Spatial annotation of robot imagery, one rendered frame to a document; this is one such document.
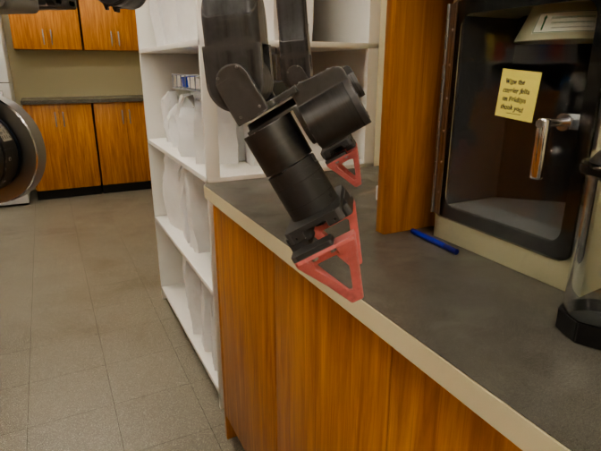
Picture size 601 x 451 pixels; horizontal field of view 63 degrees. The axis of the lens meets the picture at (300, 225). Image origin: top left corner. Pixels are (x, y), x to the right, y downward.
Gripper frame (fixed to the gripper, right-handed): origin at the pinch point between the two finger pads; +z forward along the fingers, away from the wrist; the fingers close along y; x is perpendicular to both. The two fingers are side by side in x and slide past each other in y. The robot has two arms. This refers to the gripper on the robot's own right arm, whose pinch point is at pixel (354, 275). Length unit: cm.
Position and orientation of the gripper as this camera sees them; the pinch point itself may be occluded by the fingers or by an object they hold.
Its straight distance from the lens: 57.4
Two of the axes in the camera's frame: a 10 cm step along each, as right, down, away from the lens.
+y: 1.1, -3.1, 9.5
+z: 5.0, 8.4, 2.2
